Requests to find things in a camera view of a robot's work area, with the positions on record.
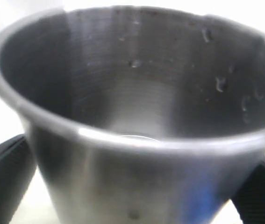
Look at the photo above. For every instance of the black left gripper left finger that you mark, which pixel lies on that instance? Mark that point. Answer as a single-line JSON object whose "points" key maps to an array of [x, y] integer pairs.
{"points": [[17, 167]]}

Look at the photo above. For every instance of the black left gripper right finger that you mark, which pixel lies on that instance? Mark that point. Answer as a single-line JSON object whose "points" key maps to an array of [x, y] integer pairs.
{"points": [[250, 198]]}

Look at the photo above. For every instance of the stainless steel tumbler cup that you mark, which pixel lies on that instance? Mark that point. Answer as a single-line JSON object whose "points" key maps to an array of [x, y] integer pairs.
{"points": [[137, 115]]}

